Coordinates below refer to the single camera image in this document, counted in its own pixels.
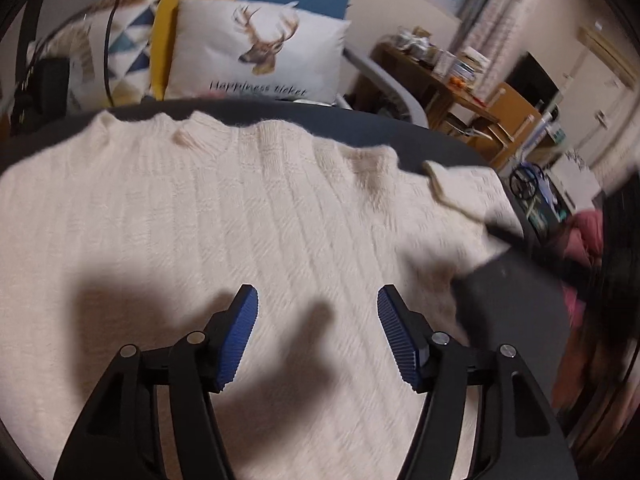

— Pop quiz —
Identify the blue wheeled frame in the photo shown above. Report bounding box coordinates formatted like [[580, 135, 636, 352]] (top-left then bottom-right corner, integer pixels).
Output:
[[510, 162, 571, 231]]

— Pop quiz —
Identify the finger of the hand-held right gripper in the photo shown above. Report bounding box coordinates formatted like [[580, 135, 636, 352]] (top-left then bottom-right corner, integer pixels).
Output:
[[486, 224, 566, 273]]

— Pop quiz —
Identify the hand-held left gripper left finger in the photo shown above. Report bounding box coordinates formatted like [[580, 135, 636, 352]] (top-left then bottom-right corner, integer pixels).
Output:
[[52, 284, 259, 480]]

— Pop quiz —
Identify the wooden side table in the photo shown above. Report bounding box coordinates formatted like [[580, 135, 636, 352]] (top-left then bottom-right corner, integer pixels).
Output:
[[372, 42, 501, 131]]

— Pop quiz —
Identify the black television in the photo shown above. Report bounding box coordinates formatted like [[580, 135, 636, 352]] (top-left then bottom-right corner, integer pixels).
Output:
[[505, 52, 560, 111]]

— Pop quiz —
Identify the white knit sweater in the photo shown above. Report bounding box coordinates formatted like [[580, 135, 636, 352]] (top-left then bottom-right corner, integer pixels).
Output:
[[0, 110, 526, 480]]

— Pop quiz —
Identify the white box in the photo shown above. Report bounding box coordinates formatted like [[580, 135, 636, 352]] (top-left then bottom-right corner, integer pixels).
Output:
[[550, 152, 601, 206]]

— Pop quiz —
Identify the triangle print pillow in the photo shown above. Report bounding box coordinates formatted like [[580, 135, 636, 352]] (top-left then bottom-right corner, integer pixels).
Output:
[[25, 0, 165, 111]]

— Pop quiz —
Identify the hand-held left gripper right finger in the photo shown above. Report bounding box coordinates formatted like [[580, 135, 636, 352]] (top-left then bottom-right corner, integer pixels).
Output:
[[376, 284, 578, 480]]

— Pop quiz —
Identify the pale patterned curtain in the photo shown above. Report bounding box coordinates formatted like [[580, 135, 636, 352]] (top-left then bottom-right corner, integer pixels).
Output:
[[455, 0, 531, 66]]

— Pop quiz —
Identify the wooden chair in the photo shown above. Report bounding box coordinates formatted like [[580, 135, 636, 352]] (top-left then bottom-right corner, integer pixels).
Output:
[[470, 85, 543, 161]]

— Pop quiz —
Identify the black handbag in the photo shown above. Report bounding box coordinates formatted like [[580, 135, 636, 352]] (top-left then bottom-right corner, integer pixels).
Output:
[[10, 0, 121, 136]]

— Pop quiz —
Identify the deer print pillow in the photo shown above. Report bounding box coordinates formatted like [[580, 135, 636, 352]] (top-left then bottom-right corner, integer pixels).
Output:
[[164, 0, 352, 107]]

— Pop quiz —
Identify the stack of books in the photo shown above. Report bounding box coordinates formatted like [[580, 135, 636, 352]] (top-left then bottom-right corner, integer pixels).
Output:
[[450, 46, 492, 81]]

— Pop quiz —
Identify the pink cloth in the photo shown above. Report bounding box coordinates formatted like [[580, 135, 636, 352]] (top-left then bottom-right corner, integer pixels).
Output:
[[562, 207, 608, 321]]

